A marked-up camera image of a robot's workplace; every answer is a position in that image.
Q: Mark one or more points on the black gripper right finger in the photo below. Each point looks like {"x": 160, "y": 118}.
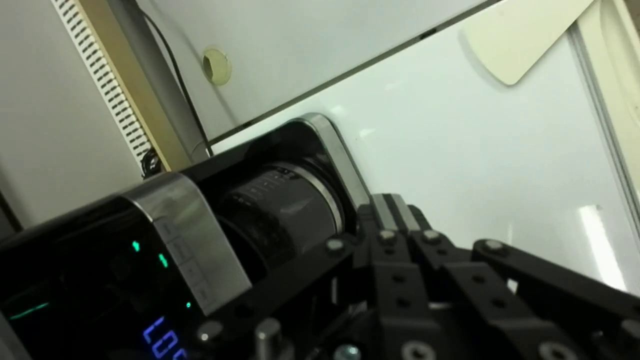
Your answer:
{"x": 480, "y": 293}

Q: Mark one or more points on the black and steel coffee machine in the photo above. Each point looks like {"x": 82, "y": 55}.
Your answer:
{"x": 100, "y": 267}

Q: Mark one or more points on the white vent grille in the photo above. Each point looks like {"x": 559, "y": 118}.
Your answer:
{"x": 107, "y": 87}

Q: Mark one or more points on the glass coffee carafe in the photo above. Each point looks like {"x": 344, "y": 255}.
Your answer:
{"x": 281, "y": 211}

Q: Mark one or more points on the beige round wall cap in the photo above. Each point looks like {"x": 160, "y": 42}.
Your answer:
{"x": 217, "y": 67}

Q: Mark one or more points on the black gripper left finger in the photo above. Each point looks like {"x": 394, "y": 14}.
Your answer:
{"x": 381, "y": 281}

